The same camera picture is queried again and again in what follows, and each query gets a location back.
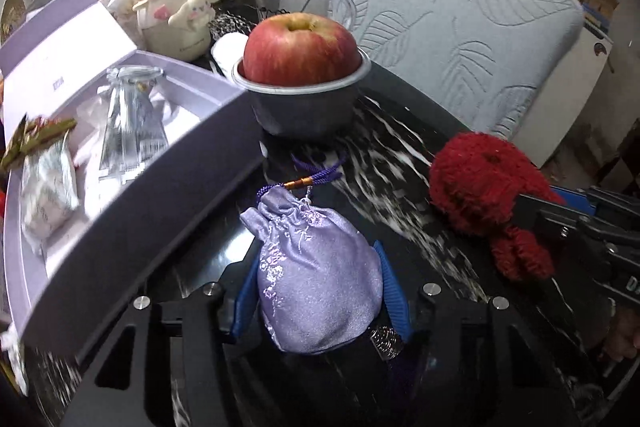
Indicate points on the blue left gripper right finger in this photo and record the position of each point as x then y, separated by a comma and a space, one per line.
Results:
397, 304

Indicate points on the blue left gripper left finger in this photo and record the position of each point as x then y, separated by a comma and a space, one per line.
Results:
246, 300

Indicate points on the lavender satin pouch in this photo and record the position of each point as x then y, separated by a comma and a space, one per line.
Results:
319, 282

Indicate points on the red fuzzy sock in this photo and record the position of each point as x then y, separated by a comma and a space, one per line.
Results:
475, 180

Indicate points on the silver foil sachet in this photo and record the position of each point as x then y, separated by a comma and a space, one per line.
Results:
134, 132

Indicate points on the grey metal bowl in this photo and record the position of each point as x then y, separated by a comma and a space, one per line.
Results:
304, 112

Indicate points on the lavender gift box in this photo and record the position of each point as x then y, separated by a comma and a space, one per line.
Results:
64, 294

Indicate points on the white plastic packet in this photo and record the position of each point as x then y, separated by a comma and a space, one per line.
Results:
48, 191

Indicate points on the leaf-pattern grey cushion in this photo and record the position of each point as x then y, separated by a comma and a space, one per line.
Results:
482, 60

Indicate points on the white tissue roll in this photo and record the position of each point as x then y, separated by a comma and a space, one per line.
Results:
226, 52

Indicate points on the red apple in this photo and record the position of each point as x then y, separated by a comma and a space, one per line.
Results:
299, 50

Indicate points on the cream Cinnamoroll water bottle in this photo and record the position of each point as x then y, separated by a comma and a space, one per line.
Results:
176, 28

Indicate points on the woven straw fan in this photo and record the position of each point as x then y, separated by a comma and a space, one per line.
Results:
13, 15

